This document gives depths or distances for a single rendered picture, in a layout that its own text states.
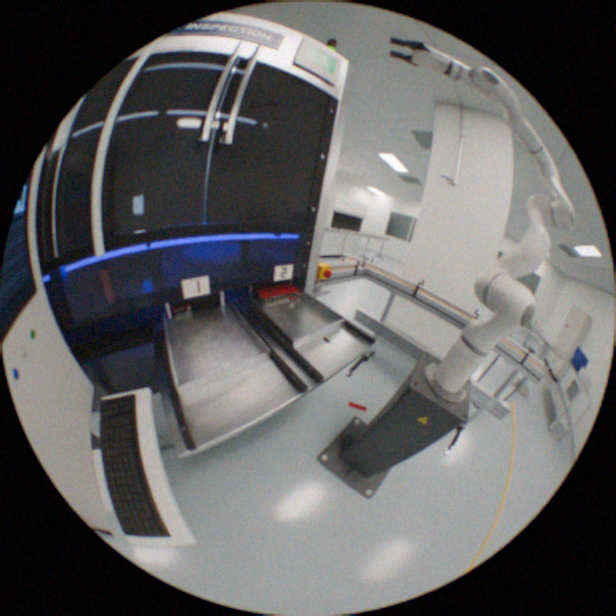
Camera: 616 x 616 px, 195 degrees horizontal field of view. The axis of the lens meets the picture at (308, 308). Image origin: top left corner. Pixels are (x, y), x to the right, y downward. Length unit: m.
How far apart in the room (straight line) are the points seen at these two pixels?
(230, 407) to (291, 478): 0.91
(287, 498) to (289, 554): 0.39
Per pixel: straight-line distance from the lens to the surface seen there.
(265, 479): 1.27
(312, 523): 1.29
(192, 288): 0.61
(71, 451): 0.59
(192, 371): 0.52
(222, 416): 0.43
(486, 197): 2.01
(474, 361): 0.65
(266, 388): 0.46
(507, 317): 0.56
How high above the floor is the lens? 1.27
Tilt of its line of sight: 30 degrees down
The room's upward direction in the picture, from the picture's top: 11 degrees clockwise
